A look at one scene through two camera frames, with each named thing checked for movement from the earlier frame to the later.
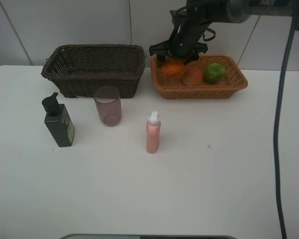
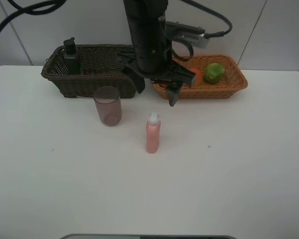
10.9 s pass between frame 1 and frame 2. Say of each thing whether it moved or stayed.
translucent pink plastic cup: stayed
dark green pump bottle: moved
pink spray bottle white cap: stayed
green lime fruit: stayed
